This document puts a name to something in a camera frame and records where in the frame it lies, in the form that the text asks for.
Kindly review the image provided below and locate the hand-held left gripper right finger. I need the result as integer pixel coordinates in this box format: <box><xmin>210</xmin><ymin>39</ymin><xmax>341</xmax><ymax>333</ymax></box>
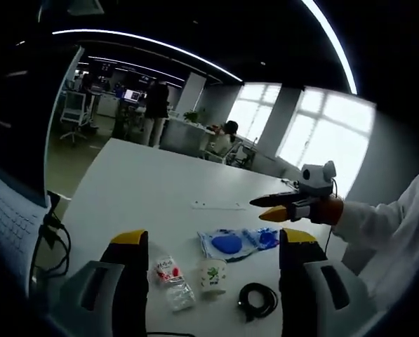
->
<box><xmin>279</xmin><ymin>227</ymin><xmax>375</xmax><ymax>337</ymax></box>

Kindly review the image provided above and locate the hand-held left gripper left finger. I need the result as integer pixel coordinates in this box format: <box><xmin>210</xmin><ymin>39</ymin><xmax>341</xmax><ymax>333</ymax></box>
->
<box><xmin>60</xmin><ymin>230</ymin><xmax>149</xmax><ymax>337</ymax></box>

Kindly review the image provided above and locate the small blue plastic package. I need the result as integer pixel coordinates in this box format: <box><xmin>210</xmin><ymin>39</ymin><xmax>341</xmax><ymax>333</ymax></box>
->
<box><xmin>242</xmin><ymin>227</ymin><xmax>280</xmax><ymax>251</ymax></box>

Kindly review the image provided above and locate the clear plastic water bottle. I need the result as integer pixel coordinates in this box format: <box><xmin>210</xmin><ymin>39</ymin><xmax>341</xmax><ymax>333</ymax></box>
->
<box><xmin>152</xmin><ymin>255</ymin><xmax>197</xmax><ymax>312</ymax></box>

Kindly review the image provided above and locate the package with blue oval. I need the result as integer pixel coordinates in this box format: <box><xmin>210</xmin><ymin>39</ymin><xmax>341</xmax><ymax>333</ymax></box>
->
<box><xmin>197</xmin><ymin>227</ymin><xmax>260</xmax><ymax>263</ymax></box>

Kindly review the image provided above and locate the white paper cup green print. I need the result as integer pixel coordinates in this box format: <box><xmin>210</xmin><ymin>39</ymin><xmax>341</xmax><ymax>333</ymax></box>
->
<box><xmin>197</xmin><ymin>258</ymin><xmax>228</xmax><ymax>296</ymax></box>

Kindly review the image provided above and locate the person's right hand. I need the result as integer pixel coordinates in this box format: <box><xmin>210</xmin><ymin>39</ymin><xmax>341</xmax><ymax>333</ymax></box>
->
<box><xmin>315</xmin><ymin>197</ymin><xmax>345</xmax><ymax>225</ymax></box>

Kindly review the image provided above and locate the wide window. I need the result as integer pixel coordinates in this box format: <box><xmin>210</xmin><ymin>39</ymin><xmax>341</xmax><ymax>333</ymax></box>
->
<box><xmin>277</xmin><ymin>87</ymin><xmax>377</xmax><ymax>198</ymax></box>

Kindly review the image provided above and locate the grey office chair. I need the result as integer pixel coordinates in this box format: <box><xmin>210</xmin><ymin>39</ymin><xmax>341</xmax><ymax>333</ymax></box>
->
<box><xmin>226</xmin><ymin>140</ymin><xmax>256</xmax><ymax>169</ymax></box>

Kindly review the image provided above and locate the narrow window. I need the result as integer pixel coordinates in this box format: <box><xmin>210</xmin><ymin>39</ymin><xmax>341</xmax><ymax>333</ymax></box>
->
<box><xmin>226</xmin><ymin>83</ymin><xmax>282</xmax><ymax>142</ymax></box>

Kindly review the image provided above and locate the white table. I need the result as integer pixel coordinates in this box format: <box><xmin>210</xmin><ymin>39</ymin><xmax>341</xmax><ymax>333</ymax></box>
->
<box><xmin>60</xmin><ymin>137</ymin><xmax>347</xmax><ymax>337</ymax></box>

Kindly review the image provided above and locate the white desk partition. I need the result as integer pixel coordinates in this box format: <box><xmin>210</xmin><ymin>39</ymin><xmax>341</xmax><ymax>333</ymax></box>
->
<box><xmin>159</xmin><ymin>117</ymin><xmax>210</xmax><ymax>159</ymax></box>

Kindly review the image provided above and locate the green potted plant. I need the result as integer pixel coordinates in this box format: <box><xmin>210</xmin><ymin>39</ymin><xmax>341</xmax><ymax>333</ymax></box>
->
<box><xmin>183</xmin><ymin>108</ymin><xmax>206</xmax><ymax>124</ymax></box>

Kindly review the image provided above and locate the white laptop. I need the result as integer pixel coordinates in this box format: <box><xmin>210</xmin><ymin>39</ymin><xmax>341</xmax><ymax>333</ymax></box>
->
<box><xmin>0</xmin><ymin>166</ymin><xmax>52</xmax><ymax>282</ymax></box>

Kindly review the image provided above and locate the short ceiling light strip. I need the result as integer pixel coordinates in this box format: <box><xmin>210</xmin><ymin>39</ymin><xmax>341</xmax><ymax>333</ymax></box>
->
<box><xmin>300</xmin><ymin>0</ymin><xmax>359</xmax><ymax>95</ymax></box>

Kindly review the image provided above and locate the white office chair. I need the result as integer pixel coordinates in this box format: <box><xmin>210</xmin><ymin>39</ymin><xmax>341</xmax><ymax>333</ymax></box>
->
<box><xmin>60</xmin><ymin>91</ymin><xmax>91</xmax><ymax>142</ymax></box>

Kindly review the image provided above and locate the long ceiling light strip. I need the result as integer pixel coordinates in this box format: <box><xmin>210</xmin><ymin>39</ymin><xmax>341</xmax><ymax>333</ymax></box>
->
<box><xmin>52</xmin><ymin>29</ymin><xmax>244</xmax><ymax>83</ymax></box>

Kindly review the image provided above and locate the bundle of black cables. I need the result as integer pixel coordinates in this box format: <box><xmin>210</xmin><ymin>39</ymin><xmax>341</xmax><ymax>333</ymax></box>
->
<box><xmin>29</xmin><ymin>191</ymin><xmax>72</xmax><ymax>282</ymax></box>

